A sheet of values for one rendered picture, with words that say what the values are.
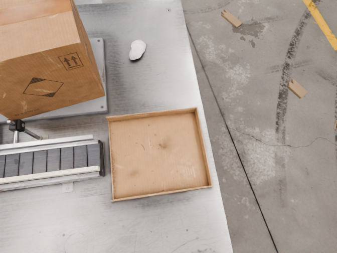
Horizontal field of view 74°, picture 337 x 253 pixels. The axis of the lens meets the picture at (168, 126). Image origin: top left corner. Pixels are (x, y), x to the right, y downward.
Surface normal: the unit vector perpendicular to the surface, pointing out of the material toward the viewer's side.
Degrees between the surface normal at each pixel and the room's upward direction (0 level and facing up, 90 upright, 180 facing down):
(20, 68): 90
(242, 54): 0
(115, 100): 0
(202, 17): 0
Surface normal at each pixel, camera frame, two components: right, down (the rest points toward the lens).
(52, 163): 0.05, -0.33
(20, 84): 0.33, 0.90
